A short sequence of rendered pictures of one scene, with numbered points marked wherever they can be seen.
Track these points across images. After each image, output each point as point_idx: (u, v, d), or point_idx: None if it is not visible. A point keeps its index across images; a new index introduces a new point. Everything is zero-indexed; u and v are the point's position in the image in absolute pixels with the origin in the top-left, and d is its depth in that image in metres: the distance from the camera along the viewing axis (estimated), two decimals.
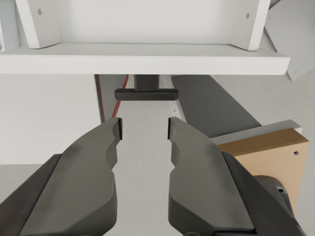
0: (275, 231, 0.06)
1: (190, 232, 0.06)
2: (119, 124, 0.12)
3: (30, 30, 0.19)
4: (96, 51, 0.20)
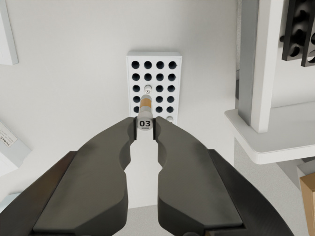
0: (262, 223, 0.06)
1: (190, 232, 0.06)
2: (134, 124, 0.12)
3: (265, 121, 0.23)
4: None
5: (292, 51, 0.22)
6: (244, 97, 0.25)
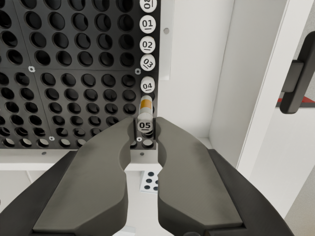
0: (262, 223, 0.06)
1: (190, 232, 0.06)
2: (134, 124, 0.12)
3: None
4: (234, 123, 0.20)
5: None
6: None
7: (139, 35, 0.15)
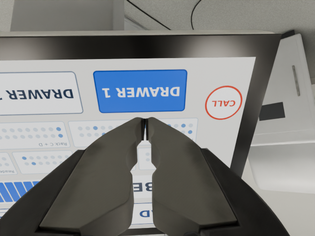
0: (256, 220, 0.06)
1: (190, 232, 0.06)
2: (142, 124, 0.12)
3: None
4: None
5: None
6: None
7: None
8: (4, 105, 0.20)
